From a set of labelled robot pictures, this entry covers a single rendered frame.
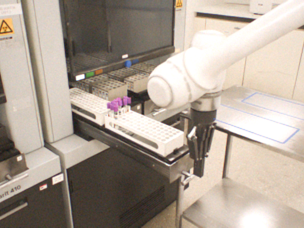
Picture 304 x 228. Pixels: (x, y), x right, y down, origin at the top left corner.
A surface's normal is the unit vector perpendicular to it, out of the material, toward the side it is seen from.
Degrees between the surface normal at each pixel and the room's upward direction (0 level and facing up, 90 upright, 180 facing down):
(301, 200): 0
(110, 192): 90
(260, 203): 0
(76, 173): 90
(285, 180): 0
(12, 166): 90
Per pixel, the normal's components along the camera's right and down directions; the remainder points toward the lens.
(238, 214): 0.00, -0.90
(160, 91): -0.68, 0.40
